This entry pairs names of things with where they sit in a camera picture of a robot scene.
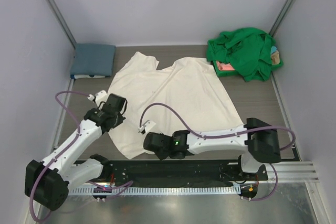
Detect cream white t shirt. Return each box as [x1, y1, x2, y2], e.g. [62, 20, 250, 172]
[108, 52, 243, 159]

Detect green plastic bin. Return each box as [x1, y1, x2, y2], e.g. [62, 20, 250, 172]
[207, 39, 284, 78]

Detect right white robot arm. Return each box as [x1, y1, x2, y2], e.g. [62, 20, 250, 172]
[139, 118, 281, 180]

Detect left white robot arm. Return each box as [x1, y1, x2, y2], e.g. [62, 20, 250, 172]
[24, 91, 128, 211]

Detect folded blue t shirt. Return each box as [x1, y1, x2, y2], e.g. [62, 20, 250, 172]
[70, 43, 115, 79]

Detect pink t shirt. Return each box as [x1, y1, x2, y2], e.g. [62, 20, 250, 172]
[216, 61, 235, 71]

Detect green t shirt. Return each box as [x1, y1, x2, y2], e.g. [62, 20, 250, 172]
[206, 27, 276, 82]

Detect cyan blue t shirt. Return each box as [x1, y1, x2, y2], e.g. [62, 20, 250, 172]
[270, 46, 277, 55]

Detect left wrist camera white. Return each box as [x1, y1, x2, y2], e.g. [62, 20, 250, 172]
[87, 90, 108, 105]

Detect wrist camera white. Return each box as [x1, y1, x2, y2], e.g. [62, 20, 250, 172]
[138, 120, 156, 135]
[87, 90, 108, 105]

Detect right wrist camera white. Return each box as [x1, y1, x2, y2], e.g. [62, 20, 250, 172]
[138, 120, 156, 135]

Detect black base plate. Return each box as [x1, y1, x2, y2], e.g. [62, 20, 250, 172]
[72, 158, 270, 188]

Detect slotted cable duct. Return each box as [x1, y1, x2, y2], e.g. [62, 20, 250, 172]
[69, 184, 241, 196]

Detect left aluminium frame post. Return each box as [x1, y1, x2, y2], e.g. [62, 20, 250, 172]
[46, 0, 77, 48]

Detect aluminium frame post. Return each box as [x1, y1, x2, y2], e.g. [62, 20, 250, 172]
[46, 0, 77, 48]
[269, 0, 296, 37]

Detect right aluminium frame post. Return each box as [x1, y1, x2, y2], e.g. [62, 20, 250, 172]
[269, 0, 296, 37]

